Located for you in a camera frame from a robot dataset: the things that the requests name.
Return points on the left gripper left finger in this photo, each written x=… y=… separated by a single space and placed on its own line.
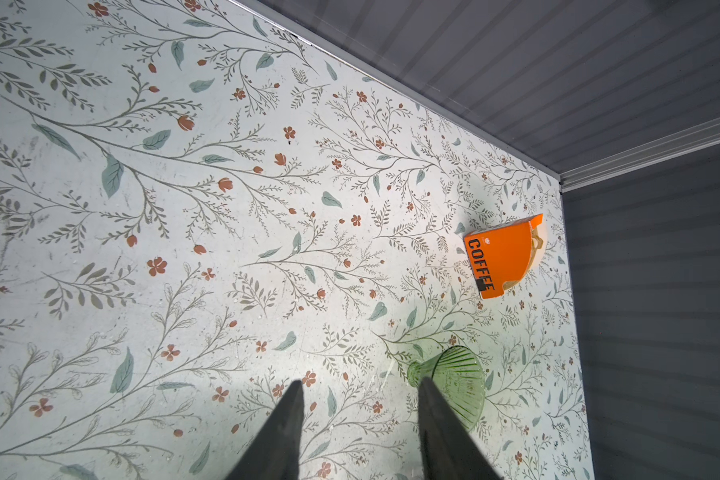
x=275 y=451

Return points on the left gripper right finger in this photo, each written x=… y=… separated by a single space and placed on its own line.
x=447 y=450

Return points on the green glass dripper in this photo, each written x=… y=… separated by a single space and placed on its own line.
x=460 y=378

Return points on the orange coffee filter holder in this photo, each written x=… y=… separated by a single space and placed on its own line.
x=501 y=257

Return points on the floral table mat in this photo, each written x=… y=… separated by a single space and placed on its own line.
x=198 y=208

